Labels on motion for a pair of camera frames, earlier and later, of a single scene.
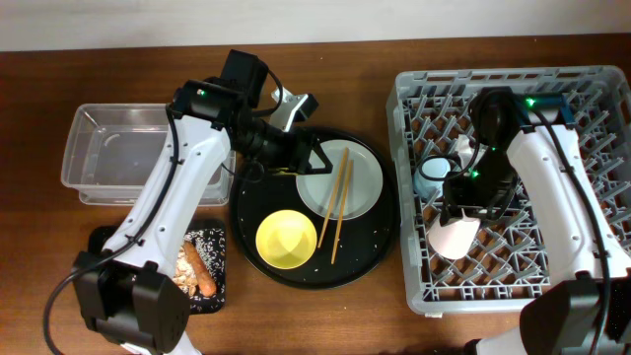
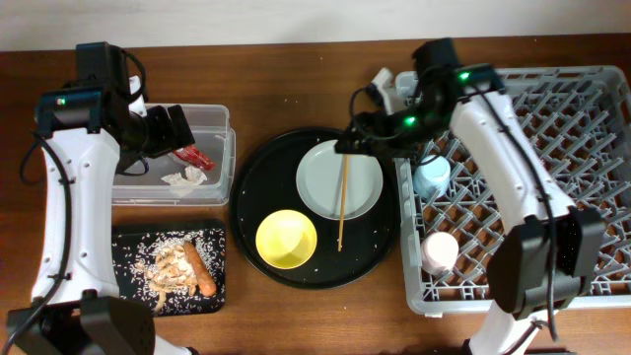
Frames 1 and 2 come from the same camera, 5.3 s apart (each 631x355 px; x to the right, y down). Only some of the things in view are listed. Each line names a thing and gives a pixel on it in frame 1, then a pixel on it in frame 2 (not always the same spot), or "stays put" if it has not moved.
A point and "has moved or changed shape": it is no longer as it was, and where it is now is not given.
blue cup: x=428 y=178 stays put
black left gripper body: x=291 y=151 → x=156 y=135
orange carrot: x=205 y=281 stays put
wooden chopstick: x=344 y=205 has moved or changed shape
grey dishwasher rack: x=506 y=267 stays put
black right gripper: x=455 y=196 → x=393 y=139
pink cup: x=454 y=239 → x=439 y=252
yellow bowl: x=286 y=239 stays put
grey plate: x=315 y=190 stays put
